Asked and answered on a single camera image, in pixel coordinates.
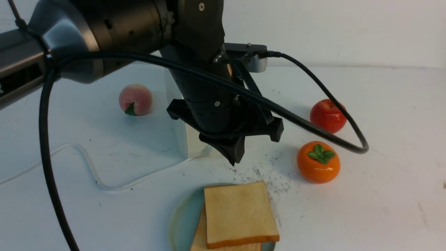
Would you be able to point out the pink peach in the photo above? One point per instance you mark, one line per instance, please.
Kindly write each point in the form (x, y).
(135, 100)

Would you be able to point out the red apple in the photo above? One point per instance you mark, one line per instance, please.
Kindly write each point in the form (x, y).
(326, 115)

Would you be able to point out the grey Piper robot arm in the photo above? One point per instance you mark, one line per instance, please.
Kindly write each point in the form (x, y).
(85, 40)

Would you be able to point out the light green plate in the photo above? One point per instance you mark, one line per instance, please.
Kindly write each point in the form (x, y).
(185, 218)

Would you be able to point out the orange persimmon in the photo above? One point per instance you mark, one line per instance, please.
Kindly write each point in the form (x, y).
(318, 162)

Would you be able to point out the white two-slot toaster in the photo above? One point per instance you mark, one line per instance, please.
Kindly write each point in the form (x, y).
(187, 137)

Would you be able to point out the toast slice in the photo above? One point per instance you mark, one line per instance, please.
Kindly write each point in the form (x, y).
(199, 242)
(238, 215)

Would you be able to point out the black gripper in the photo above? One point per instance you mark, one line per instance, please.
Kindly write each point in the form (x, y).
(221, 117)

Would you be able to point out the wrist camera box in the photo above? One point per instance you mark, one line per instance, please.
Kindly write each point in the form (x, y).
(251, 55)

